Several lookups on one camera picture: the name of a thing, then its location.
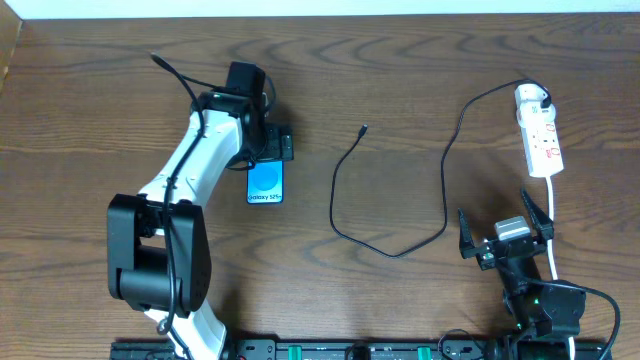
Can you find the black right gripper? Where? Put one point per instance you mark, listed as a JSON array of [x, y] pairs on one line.
[[507, 246]]

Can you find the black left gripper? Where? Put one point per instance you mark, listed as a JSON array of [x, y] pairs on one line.
[[279, 142]]

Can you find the blue Galaxy smartphone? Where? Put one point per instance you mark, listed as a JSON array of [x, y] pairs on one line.
[[265, 183]]

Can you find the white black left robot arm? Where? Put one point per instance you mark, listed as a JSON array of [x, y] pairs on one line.
[[158, 253]]

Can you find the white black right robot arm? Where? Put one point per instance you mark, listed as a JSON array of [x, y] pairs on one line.
[[547, 313]]

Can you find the black charger plug adapter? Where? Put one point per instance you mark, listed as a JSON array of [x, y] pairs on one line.
[[546, 102]]

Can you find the white power strip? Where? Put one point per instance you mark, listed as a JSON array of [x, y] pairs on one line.
[[538, 131]]

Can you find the black mounting rail base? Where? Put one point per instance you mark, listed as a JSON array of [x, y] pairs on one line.
[[264, 349]]

